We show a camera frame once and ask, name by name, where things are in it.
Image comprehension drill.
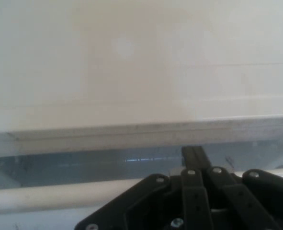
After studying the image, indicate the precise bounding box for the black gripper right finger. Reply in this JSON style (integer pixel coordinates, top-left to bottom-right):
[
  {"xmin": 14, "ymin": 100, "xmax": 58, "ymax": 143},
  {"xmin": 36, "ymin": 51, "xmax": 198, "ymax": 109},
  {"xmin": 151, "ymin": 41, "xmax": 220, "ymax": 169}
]
[{"xmin": 195, "ymin": 146, "xmax": 283, "ymax": 230}]

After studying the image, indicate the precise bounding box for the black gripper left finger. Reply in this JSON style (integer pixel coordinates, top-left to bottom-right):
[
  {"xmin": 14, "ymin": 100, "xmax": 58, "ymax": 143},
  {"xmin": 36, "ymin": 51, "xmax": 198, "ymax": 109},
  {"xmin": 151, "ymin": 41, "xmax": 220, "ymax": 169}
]
[{"xmin": 74, "ymin": 146, "xmax": 213, "ymax": 230}]

